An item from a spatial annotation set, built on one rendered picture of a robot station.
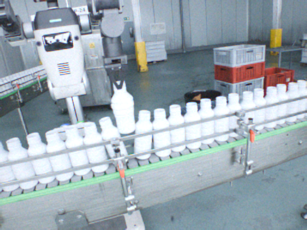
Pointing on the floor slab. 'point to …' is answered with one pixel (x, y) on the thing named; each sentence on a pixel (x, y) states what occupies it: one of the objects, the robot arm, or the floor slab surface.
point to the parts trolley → (290, 57)
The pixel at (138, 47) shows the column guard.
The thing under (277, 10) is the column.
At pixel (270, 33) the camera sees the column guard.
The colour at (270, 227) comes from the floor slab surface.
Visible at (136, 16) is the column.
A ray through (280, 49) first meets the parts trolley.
